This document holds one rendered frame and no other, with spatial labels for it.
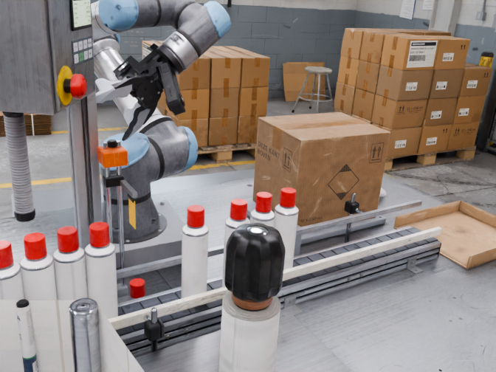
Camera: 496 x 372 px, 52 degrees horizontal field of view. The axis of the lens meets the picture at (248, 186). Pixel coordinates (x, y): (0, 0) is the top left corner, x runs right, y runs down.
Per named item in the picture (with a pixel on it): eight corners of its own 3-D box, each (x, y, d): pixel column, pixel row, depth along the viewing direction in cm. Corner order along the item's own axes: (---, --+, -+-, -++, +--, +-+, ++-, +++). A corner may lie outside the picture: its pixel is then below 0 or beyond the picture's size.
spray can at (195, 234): (187, 308, 101) (189, 215, 93) (176, 295, 105) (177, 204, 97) (210, 302, 103) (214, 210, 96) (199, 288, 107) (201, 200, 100)
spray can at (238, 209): (229, 299, 105) (234, 208, 97) (217, 286, 109) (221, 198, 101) (250, 292, 107) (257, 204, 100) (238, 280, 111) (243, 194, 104)
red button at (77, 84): (59, 74, 75) (79, 76, 75) (69, 71, 79) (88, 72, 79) (61, 100, 77) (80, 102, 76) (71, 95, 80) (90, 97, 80)
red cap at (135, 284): (148, 293, 113) (148, 280, 112) (138, 300, 111) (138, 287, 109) (136, 288, 115) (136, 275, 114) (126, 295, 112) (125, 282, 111)
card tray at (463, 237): (467, 269, 132) (470, 256, 130) (393, 228, 152) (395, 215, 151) (533, 246, 147) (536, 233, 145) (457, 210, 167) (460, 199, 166)
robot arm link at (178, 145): (149, 192, 130) (46, 37, 142) (192, 176, 141) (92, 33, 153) (167, 164, 122) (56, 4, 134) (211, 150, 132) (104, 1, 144)
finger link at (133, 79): (108, 97, 103) (144, 89, 109) (114, 102, 103) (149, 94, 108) (110, 77, 100) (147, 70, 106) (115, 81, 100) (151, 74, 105)
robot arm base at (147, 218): (109, 245, 120) (105, 207, 116) (91, 220, 132) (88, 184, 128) (168, 231, 127) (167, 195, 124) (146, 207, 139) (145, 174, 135)
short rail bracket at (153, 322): (149, 370, 91) (148, 315, 87) (143, 360, 94) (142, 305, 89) (166, 364, 93) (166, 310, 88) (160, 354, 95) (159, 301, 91)
